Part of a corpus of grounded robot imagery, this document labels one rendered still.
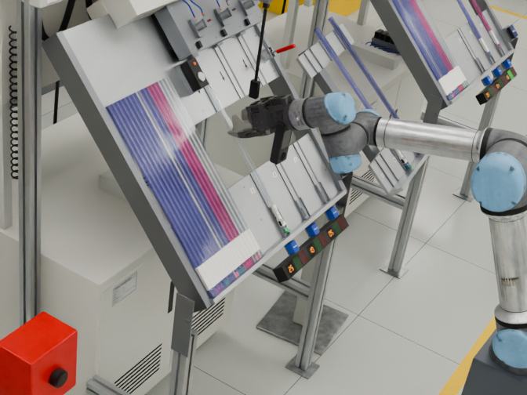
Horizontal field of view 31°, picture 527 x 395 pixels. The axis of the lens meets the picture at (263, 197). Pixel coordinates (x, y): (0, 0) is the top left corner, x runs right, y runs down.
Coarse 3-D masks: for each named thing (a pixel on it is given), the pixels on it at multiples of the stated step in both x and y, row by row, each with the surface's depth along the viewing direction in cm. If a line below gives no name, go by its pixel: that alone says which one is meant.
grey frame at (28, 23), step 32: (32, 0) 204; (32, 32) 209; (32, 64) 213; (32, 96) 217; (32, 128) 222; (32, 160) 226; (32, 192) 231; (32, 224) 236; (32, 256) 242; (320, 256) 287; (32, 288) 247; (320, 288) 292; (192, 352) 225
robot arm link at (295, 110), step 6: (294, 102) 228; (300, 102) 226; (294, 108) 226; (300, 108) 225; (294, 114) 226; (300, 114) 225; (294, 120) 227; (300, 120) 226; (294, 126) 228; (300, 126) 227; (306, 126) 227
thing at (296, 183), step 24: (312, 144) 267; (264, 168) 250; (288, 168) 257; (312, 168) 264; (240, 192) 240; (288, 192) 254; (312, 192) 261; (336, 192) 269; (264, 216) 244; (288, 216) 251; (264, 240) 241
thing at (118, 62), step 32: (64, 32) 213; (96, 32) 220; (128, 32) 227; (256, 32) 264; (96, 64) 217; (128, 64) 224; (160, 64) 232; (224, 64) 250; (192, 96) 237; (224, 96) 246
